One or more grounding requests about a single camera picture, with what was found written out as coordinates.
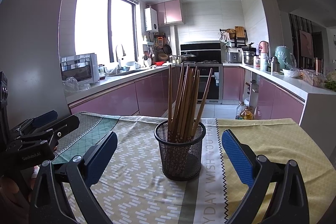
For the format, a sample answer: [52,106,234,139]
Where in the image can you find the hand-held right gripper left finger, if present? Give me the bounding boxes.
[28,131,118,224]

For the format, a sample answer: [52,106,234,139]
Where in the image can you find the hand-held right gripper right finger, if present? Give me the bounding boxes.
[221,130,310,224]

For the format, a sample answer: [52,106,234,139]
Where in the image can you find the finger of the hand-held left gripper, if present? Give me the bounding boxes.
[10,110,58,136]
[16,115,80,146]

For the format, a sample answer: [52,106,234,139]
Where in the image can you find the black mesh holder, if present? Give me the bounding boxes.
[154,120,206,181]

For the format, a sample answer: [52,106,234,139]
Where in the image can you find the bunch of wooden chopsticks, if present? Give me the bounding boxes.
[167,63,213,143]

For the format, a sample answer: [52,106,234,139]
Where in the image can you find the patterned tablecloth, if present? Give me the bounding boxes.
[51,111,330,224]

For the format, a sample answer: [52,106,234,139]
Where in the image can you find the clear plastic bag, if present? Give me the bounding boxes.
[62,76,91,93]

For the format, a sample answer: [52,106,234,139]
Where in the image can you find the yellow cooking oil bottle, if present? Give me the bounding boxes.
[239,106,254,120]

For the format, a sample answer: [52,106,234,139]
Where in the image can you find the pink base cabinet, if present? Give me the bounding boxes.
[223,67,305,126]
[68,67,181,118]

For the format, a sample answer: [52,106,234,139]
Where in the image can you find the white toaster oven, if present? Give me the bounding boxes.
[60,53,100,83]

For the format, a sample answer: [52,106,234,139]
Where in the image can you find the grey refrigerator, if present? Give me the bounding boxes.
[0,0,76,125]

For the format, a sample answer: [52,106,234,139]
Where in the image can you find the kitchen faucet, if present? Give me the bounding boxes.
[115,43,126,73]

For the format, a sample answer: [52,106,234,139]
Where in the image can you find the black built-in oven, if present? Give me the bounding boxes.
[180,65,220,104]

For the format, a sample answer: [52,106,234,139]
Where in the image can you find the steel thermos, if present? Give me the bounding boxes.
[270,56,280,73]

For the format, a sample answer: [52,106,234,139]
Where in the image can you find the steel pot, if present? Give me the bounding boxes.
[243,51,256,65]

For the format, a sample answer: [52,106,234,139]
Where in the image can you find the silver rice cooker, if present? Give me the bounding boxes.
[226,47,242,64]

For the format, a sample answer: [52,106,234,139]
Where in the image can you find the kitchen window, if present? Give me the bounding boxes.
[74,0,138,62]

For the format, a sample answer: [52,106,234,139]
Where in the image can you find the clear plastic food container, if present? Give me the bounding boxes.
[302,70,326,88]

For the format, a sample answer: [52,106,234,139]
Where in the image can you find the teal plastic bag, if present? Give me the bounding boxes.
[275,46,297,71]

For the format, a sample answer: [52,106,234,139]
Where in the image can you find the lidded wok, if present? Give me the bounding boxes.
[181,52,197,62]

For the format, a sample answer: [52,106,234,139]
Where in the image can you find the black range hood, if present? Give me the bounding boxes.
[180,42,221,52]

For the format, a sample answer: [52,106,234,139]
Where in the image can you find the wooden cutting board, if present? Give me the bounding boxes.
[235,26,247,40]

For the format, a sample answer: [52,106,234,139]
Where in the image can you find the white water heater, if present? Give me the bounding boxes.
[144,7,159,31]

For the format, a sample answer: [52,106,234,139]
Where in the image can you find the black wall rack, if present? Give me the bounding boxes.
[219,28,247,47]

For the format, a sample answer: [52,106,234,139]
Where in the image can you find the framed wall picture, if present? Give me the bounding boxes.
[299,30,313,59]

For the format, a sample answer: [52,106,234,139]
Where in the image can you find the pink wall cabinet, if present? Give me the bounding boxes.
[152,0,183,26]

